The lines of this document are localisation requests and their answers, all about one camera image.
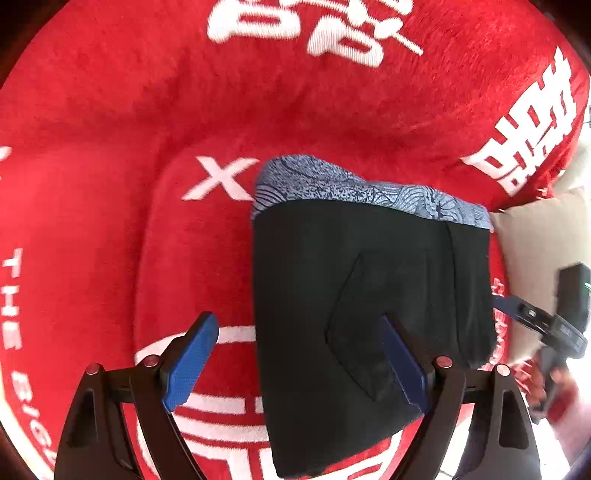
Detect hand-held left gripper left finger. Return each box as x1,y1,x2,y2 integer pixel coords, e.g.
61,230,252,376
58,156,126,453
54,311,220,480

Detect red blanket with white print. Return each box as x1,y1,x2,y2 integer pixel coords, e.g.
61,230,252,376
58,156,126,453
0,0,591,480

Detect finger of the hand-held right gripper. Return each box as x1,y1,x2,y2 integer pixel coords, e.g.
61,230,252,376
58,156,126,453
490,295,559,334

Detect person's right hand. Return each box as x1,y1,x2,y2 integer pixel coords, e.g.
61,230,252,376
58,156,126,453
527,364,581,424

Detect beige pillow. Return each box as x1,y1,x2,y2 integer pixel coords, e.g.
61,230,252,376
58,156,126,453
488,186,591,365

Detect black pants with leaf-print lining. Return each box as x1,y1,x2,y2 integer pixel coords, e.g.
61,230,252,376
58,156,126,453
250,155,498,479

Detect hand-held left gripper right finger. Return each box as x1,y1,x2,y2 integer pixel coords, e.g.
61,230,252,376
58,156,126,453
376,314,542,480

